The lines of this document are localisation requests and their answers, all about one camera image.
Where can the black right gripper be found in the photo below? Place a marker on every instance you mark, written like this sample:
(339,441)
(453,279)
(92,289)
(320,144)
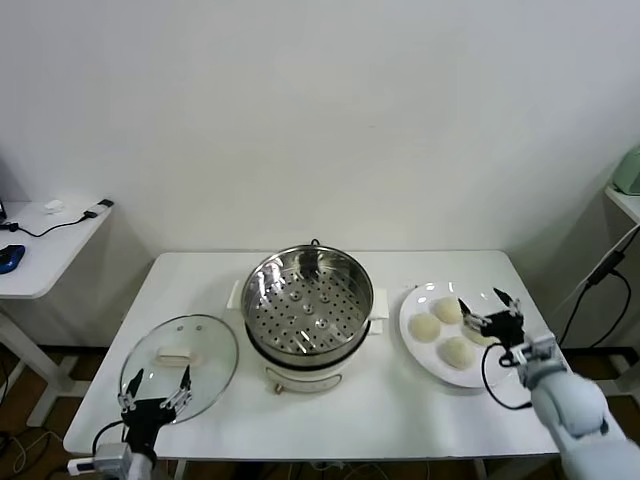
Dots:
(505,327)

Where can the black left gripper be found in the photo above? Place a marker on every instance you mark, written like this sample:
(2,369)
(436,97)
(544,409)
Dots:
(145,415)

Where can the white steamed baozi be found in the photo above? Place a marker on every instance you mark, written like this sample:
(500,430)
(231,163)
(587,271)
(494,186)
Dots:
(446,310)
(457,353)
(425,328)
(475,338)

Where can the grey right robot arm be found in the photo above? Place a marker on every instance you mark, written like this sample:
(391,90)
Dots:
(575,400)

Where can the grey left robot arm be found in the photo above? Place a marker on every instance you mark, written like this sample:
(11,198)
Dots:
(142,467)

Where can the steel perforated steamer basket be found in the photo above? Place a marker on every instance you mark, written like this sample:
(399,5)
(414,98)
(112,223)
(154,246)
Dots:
(280,320)

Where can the white round plate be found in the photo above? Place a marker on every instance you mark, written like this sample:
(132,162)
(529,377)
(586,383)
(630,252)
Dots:
(425,360)

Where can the cream electric cooker base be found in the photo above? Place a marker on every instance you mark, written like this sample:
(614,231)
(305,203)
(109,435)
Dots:
(305,372)

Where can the white side desk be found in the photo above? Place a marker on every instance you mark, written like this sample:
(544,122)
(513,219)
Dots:
(50,260)

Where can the white desk with appliance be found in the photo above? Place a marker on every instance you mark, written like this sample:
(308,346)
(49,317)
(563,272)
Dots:
(625,202)

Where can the blue computer mouse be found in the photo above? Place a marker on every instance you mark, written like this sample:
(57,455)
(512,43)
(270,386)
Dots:
(11,257)

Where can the pale green appliance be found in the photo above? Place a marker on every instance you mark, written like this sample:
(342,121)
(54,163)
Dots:
(631,172)

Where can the small white plastic object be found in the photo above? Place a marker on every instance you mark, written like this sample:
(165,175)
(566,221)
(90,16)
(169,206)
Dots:
(54,205)

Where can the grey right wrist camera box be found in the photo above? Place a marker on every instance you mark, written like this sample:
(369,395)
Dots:
(539,350)

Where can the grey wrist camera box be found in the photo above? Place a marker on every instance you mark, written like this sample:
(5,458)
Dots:
(539,350)
(112,454)

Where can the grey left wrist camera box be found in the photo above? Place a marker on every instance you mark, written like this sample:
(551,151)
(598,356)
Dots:
(112,454)

